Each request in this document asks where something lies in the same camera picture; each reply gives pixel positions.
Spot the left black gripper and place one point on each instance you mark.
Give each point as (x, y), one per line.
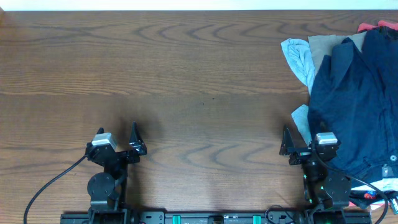
(137, 146)

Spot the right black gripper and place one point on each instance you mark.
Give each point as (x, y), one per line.
(287, 147)

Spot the navy blue shorts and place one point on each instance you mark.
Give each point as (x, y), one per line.
(354, 95)

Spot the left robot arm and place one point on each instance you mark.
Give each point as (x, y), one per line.
(107, 189)

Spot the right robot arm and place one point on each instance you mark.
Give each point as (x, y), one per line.
(326, 190)

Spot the black patterned garment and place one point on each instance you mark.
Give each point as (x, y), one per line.
(373, 200)

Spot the light blue garment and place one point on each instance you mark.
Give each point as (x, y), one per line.
(299, 58)

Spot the khaki tan shorts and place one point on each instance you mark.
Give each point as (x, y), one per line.
(321, 45)

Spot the white printed garment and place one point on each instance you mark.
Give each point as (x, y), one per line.
(383, 185)

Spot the red garment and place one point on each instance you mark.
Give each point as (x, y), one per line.
(363, 27)

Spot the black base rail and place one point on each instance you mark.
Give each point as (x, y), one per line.
(270, 216)

